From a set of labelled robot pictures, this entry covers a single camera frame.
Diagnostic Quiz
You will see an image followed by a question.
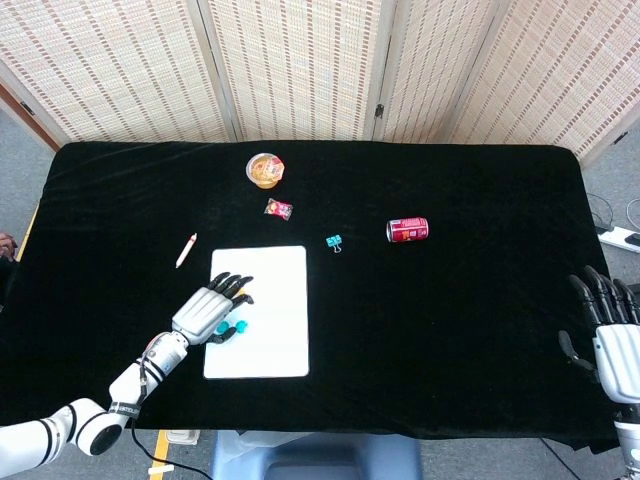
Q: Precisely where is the red snack packet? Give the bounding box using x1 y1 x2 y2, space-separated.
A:
264 197 295 220

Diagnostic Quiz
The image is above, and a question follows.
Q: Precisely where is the white power strip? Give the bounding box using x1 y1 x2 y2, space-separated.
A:
598 225 640 255

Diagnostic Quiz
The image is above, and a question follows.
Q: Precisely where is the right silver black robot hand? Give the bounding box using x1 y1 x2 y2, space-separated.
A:
558 264 640 405

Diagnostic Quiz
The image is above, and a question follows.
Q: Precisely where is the orange jelly cup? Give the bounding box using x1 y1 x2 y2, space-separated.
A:
245 153 286 190

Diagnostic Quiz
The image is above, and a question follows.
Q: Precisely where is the woven folding screen panel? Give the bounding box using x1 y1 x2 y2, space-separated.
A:
197 0 396 142
0 0 236 146
372 0 511 144
449 0 640 166

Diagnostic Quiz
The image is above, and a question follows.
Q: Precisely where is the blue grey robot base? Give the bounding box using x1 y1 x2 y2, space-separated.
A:
208 430 424 480

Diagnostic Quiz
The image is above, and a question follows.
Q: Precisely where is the black floor cable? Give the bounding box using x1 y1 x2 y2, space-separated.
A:
587 192 615 232

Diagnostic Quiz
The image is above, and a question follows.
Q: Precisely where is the white rectangular board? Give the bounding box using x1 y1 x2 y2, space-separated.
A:
201 244 311 380

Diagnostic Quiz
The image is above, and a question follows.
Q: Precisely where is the yellow floor tape line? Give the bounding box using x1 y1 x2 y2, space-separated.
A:
149 429 171 480

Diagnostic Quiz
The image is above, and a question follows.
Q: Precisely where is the red soda can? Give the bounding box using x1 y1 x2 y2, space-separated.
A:
385 216 430 244

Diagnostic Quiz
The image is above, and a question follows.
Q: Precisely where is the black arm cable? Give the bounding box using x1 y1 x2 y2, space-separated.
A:
130 344 214 480

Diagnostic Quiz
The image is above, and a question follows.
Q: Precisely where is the black velvet tablecloth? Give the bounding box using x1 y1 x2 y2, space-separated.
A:
0 140 626 451

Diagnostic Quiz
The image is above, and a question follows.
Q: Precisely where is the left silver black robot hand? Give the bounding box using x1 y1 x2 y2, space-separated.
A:
171 272 255 346

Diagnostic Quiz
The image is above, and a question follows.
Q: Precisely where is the white marker pen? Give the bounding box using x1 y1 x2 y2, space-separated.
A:
174 232 199 270

